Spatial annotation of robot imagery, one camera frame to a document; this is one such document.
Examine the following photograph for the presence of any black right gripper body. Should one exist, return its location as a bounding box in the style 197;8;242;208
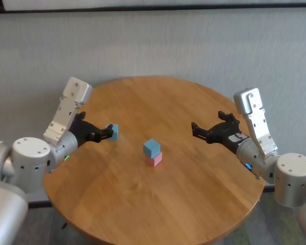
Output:
210;121;249;155

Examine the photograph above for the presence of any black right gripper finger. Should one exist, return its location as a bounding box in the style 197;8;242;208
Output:
217;110;240;127
191;121;212;143

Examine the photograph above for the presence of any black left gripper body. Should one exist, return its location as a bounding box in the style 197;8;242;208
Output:
70;119;100;149

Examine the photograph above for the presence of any blue building block cube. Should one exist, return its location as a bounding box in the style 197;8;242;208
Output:
109;124;119;141
143;138;161;157

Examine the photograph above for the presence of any pink building block cube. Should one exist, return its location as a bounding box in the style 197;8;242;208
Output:
145;152;163;168

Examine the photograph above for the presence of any black baseboard strip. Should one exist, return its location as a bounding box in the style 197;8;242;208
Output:
0;0;306;14

